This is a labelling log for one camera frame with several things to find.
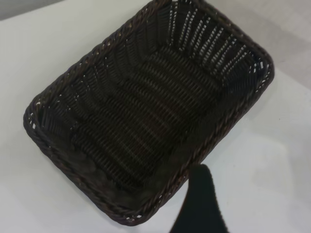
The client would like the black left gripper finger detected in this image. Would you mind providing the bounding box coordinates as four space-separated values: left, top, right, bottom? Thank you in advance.
170 164 221 233

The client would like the black woven basket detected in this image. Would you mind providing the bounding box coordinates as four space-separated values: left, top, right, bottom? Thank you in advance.
23 0 275 223

